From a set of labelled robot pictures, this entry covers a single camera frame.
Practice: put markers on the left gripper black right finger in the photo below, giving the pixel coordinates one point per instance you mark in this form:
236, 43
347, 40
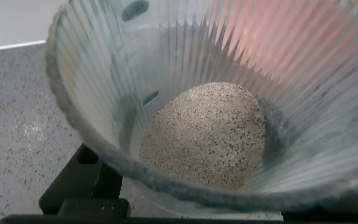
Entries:
331, 207

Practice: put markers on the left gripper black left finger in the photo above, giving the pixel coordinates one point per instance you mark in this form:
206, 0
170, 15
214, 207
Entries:
79, 183

